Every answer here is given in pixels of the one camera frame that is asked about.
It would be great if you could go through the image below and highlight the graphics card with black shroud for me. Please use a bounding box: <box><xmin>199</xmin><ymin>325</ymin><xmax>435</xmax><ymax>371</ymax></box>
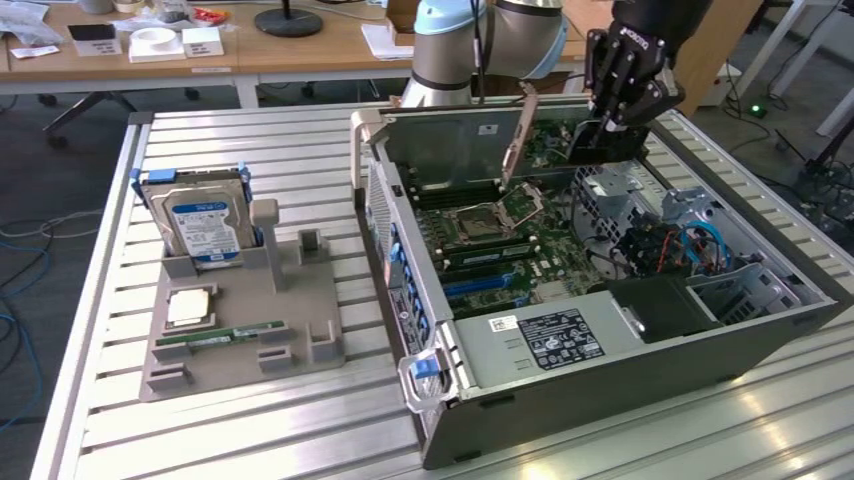
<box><xmin>499</xmin><ymin>92</ymin><xmax>653</xmax><ymax>182</ymax></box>

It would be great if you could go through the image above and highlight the white cube box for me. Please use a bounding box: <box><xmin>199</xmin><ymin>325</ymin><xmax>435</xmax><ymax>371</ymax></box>
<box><xmin>180</xmin><ymin>26</ymin><xmax>226</xmax><ymax>59</ymax></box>

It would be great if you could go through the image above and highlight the blue expansion slot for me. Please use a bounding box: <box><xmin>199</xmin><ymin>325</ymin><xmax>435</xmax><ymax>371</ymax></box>
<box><xmin>443</xmin><ymin>272</ymin><xmax>521</xmax><ymax>300</ymax></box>

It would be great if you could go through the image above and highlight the white desk frame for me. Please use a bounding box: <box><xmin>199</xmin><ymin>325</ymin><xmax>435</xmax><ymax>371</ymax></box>
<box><xmin>723</xmin><ymin>0</ymin><xmax>854</xmax><ymax>139</ymax></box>

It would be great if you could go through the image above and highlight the silver socket cover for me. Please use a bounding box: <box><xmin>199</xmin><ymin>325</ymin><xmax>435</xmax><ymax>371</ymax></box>
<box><xmin>498</xmin><ymin>180</ymin><xmax>543</xmax><ymax>237</ymax></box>

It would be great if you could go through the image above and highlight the blue wire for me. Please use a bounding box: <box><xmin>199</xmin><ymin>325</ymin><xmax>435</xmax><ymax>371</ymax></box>
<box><xmin>679</xmin><ymin>219</ymin><xmax>735</xmax><ymax>275</ymax></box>

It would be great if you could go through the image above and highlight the black wire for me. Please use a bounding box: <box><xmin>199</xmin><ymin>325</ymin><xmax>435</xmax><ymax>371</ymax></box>
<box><xmin>569</xmin><ymin>187</ymin><xmax>635</xmax><ymax>281</ymax></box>

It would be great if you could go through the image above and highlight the hard disk with blue caddy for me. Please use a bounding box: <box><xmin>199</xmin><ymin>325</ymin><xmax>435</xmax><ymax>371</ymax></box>
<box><xmin>131</xmin><ymin>166</ymin><xmax>256</xmax><ymax>273</ymax></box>

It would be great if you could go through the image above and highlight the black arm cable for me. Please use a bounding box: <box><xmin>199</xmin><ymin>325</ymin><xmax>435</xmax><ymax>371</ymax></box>
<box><xmin>469</xmin><ymin>0</ymin><xmax>487</xmax><ymax>105</ymax></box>

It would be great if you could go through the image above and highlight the white paper stack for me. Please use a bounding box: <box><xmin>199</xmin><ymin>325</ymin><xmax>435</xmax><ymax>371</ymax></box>
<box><xmin>359</xmin><ymin>22</ymin><xmax>417</xmax><ymax>62</ymax></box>

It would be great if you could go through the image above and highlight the grey floor cable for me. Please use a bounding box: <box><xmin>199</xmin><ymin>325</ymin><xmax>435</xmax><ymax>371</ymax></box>
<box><xmin>0</xmin><ymin>209</ymin><xmax>102</xmax><ymax>240</ymax></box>

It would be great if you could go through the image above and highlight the grey parts rack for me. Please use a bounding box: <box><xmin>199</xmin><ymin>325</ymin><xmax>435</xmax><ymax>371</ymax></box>
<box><xmin>138</xmin><ymin>198</ymin><xmax>349</xmax><ymax>404</ymax></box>

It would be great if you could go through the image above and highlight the grey power supply unit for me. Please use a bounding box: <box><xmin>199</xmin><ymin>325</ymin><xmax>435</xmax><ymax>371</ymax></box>
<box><xmin>453</xmin><ymin>292</ymin><xmax>646</xmax><ymax>390</ymax></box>

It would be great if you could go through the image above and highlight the silver drive cage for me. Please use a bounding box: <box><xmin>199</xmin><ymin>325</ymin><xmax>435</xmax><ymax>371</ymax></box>
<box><xmin>571</xmin><ymin>162</ymin><xmax>671</xmax><ymax>227</ymax></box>

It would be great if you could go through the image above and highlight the red and white label card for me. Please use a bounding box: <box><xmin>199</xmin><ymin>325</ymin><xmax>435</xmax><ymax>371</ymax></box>
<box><xmin>8</xmin><ymin>44</ymin><xmax>62</xmax><ymax>60</ymax></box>

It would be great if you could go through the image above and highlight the green RAM stick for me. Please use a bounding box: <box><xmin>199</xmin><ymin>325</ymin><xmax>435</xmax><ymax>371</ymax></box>
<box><xmin>155</xmin><ymin>321</ymin><xmax>290</xmax><ymax>350</ymax></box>
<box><xmin>441</xmin><ymin>243</ymin><xmax>539</xmax><ymax>270</ymax></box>

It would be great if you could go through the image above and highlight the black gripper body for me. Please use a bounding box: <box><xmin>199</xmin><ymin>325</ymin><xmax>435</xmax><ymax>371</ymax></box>
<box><xmin>610</xmin><ymin>0</ymin><xmax>713</xmax><ymax>81</ymax></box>

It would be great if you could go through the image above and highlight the black expansion slot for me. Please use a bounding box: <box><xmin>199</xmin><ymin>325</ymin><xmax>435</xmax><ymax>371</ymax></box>
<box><xmin>441</xmin><ymin>267</ymin><xmax>517</xmax><ymax>287</ymax></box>

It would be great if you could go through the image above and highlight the crumpled plastic bag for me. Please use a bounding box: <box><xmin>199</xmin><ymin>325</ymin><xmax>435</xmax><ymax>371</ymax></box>
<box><xmin>0</xmin><ymin>0</ymin><xmax>67</xmax><ymax>45</ymax></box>

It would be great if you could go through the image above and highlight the silver disk bay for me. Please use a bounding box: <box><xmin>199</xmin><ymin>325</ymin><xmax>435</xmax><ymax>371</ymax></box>
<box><xmin>685</xmin><ymin>262</ymin><xmax>808</xmax><ymax>324</ymax></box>

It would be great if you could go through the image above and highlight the black plastic air shroud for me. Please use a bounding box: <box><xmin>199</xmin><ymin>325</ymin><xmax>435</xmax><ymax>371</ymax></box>
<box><xmin>605</xmin><ymin>276</ymin><xmax>727</xmax><ymax>345</ymax></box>

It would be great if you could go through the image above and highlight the white flat box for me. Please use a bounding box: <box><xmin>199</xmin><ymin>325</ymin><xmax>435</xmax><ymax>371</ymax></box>
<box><xmin>126</xmin><ymin>42</ymin><xmax>188</xmax><ymax>65</ymax></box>

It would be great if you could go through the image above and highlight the black round lamp base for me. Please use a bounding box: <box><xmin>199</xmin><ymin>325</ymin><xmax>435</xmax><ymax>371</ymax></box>
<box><xmin>252</xmin><ymin>0</ymin><xmax>326</xmax><ymax>38</ymax></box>

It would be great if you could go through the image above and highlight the silver CPU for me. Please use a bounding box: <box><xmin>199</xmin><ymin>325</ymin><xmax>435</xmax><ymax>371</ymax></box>
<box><xmin>164</xmin><ymin>291</ymin><xmax>214</xmax><ymax>326</ymax></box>

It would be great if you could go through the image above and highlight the green motherboard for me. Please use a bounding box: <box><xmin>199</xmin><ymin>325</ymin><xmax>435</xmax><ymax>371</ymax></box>
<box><xmin>398</xmin><ymin>167</ymin><xmax>593</xmax><ymax>322</ymax></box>

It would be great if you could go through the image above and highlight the black chair base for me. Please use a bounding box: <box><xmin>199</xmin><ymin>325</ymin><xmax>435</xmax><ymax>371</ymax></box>
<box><xmin>39</xmin><ymin>88</ymin><xmax>202</xmax><ymax>149</ymax></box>

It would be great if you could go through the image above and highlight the wooden desk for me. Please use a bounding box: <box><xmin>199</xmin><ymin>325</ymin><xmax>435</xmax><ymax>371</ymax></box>
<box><xmin>0</xmin><ymin>0</ymin><xmax>242</xmax><ymax>96</ymax></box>
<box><xmin>236</xmin><ymin>0</ymin><xmax>602</xmax><ymax>96</ymax></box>

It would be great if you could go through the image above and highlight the black equipment stand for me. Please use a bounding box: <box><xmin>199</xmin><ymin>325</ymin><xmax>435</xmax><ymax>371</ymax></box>
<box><xmin>777</xmin><ymin>124</ymin><xmax>854</xmax><ymax>236</ymax></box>

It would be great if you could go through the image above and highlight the white wall box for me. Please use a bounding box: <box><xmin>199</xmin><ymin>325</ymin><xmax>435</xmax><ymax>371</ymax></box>
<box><xmin>711</xmin><ymin>62</ymin><xmax>746</xmax><ymax>109</ymax></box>

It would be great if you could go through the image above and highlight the blue floor cable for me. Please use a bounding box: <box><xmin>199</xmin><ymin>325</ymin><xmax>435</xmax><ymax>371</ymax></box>
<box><xmin>0</xmin><ymin>239</ymin><xmax>52</xmax><ymax>431</ymax></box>

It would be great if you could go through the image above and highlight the open PC case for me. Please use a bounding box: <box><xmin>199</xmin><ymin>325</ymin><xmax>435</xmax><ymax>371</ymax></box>
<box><xmin>351</xmin><ymin>94</ymin><xmax>854</xmax><ymax>471</ymax></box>

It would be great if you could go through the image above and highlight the silver chipset heatsink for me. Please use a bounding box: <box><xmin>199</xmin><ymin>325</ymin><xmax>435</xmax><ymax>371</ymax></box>
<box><xmin>533</xmin><ymin>281</ymin><xmax>577</xmax><ymax>303</ymax></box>

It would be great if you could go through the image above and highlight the CPU socket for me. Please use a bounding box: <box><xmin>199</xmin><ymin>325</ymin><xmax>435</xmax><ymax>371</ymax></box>
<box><xmin>451</xmin><ymin>205</ymin><xmax>510</xmax><ymax>247</ymax></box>

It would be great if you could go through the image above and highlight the black and white sign block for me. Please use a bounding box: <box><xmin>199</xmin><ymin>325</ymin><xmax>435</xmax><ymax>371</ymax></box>
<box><xmin>66</xmin><ymin>23</ymin><xmax>124</xmax><ymax>58</ymax></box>

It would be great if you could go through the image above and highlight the wooden cabinet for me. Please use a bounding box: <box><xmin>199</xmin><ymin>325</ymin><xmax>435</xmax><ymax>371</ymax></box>
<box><xmin>597</xmin><ymin>0</ymin><xmax>766</xmax><ymax>117</ymax></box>

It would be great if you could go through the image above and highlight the blue card retainer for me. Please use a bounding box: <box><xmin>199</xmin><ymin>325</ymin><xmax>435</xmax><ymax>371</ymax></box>
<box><xmin>385</xmin><ymin>222</ymin><xmax>433</xmax><ymax>354</ymax></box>

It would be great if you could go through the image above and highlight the cardboard box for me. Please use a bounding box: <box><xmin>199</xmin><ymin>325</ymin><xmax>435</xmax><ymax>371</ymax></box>
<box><xmin>385</xmin><ymin>0</ymin><xmax>422</xmax><ymax>35</ymax></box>

